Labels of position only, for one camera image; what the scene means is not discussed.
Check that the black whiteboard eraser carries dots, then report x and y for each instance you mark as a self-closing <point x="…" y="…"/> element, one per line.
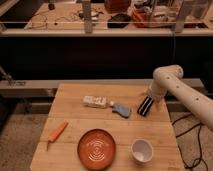
<point x="145" y="106"/>

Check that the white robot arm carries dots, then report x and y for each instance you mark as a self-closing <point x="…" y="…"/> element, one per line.
<point x="168" y="79"/>

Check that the orange ceramic plate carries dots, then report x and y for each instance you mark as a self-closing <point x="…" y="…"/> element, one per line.
<point x="96" y="149"/>

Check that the white ceramic cup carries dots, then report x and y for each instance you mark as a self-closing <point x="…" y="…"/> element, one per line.
<point x="141" y="151"/>

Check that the black bowl on bench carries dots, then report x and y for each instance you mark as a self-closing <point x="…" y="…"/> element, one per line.
<point x="119" y="20"/>

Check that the orange container on bench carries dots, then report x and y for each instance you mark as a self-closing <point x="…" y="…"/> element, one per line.
<point x="140" y="18"/>

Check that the red box on bench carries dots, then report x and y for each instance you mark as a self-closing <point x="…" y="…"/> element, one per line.
<point x="113" y="6"/>

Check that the orange handled knife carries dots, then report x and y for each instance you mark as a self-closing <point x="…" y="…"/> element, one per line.
<point x="56" y="133"/>

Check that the metal post left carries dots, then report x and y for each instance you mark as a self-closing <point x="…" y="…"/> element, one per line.
<point x="86" y="6"/>

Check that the metal post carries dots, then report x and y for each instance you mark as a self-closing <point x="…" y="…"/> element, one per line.
<point x="184" y="11"/>
<point x="86" y="6"/>

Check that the metal post right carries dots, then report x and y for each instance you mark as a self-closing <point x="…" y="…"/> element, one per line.
<point x="184" y="11"/>

